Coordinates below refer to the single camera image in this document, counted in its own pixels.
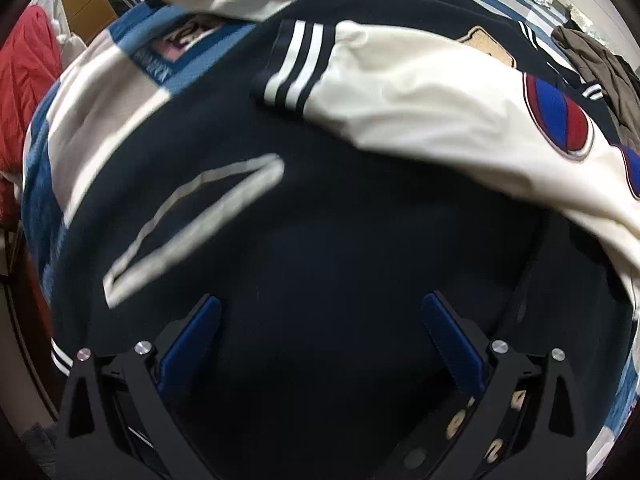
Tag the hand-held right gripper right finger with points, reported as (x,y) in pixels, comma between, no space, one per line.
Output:
(452,342)

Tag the red cloth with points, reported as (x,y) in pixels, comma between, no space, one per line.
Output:
(25,85)

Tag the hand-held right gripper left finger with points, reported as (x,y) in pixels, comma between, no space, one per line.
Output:
(192,345)

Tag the blue white checked blanket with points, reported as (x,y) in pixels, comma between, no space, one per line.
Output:
(65,125)

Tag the olive brown garment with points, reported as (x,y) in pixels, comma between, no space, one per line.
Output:
(600,65)

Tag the navy varsity jacket cream sleeves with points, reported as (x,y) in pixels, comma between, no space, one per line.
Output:
(300,185)

